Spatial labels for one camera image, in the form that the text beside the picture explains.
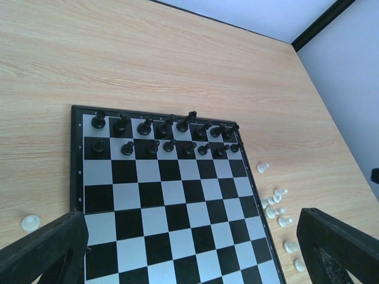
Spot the black knight g8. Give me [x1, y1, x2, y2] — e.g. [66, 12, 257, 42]
[210, 123, 226, 138]

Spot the black pawn three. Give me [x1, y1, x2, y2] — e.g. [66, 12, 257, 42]
[163, 139, 176, 153]

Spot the black knight b8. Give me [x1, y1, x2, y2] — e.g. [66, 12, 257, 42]
[113, 113, 130, 133]

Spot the black rook h8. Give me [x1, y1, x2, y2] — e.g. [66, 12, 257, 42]
[222, 124, 239, 140]

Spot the black pawn one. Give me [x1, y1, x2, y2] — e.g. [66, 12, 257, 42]
[121, 141, 134, 156]

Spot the white piece front row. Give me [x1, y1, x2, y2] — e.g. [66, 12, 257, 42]
[283, 241, 298, 253]

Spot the black king e8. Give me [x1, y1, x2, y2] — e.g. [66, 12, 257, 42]
[176, 111, 197, 133]

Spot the white chess piece right side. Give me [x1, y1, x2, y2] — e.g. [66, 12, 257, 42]
[265, 207, 287, 219]

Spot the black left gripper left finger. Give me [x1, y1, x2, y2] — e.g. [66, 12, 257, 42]
[1, 211, 89, 283]

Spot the black pawn seven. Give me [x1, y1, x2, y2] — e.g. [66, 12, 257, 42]
[91, 138, 104, 154]

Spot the black pawn eight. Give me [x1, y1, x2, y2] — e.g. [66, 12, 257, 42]
[183, 142, 197, 156]

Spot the black enclosure frame post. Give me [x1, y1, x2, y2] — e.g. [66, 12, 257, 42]
[291, 0, 355, 52]

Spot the white pawn near board top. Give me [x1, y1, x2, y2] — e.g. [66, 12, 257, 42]
[256, 163, 270, 173]

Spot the black pawn six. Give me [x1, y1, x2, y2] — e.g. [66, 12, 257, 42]
[230, 142, 243, 153]

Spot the black bishop c8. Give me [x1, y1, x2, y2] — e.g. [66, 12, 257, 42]
[137, 117, 153, 136]

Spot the black and silver chessboard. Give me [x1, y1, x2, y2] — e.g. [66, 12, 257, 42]
[70, 106, 285, 283]

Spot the white king piece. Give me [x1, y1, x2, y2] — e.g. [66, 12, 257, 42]
[261, 195, 282, 209]

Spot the black pawn five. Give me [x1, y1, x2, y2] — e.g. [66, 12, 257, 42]
[214, 145, 230, 157]

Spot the white pawn left upper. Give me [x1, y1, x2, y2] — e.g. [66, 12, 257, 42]
[21, 215, 40, 232]

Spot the black pawn two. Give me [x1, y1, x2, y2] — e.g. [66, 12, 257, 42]
[147, 140, 160, 155]

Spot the black queen d8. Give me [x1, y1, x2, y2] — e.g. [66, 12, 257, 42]
[156, 114, 176, 139]

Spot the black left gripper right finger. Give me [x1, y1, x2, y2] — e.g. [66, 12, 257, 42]
[297, 208, 378, 283]

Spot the black bishop f8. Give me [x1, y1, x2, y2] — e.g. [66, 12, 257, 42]
[192, 121, 212, 141]

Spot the black pawn four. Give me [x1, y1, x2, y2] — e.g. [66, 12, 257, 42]
[198, 143, 211, 156]

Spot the black rook a8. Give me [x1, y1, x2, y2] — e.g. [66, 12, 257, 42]
[91, 110, 106, 129]

